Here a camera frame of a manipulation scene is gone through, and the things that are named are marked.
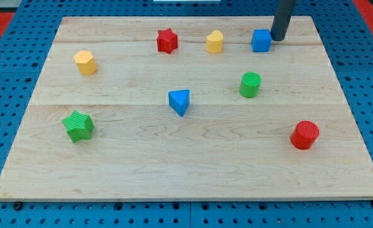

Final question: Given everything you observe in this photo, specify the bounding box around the red star block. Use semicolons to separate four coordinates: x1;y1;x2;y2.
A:
156;28;178;54

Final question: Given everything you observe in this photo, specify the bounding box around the yellow hexagon block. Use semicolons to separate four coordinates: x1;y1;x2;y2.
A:
73;51;98;75

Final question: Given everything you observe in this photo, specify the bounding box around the light wooden board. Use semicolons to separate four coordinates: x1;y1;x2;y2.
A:
0;16;373;202

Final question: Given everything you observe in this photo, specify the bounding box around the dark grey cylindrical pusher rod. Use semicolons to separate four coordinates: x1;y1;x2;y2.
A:
270;0;296;41

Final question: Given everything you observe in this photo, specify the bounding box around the yellow heart block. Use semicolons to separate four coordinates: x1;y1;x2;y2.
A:
206;30;224;54

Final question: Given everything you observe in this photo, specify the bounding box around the green star block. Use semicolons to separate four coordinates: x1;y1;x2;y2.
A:
62;110;94;143

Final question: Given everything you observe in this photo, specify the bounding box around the blue triangle block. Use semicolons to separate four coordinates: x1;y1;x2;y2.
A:
168;89;190;117

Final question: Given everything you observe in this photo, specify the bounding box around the green cylinder block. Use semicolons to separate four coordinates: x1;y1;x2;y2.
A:
239;72;262;98

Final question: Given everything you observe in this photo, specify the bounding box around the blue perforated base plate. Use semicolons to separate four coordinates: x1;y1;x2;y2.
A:
0;1;373;227

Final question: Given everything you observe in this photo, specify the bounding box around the red cylinder block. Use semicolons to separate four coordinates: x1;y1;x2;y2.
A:
290;120;320;150

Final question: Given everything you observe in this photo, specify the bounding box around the blue cube block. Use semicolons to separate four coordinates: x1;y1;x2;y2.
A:
251;29;272;53

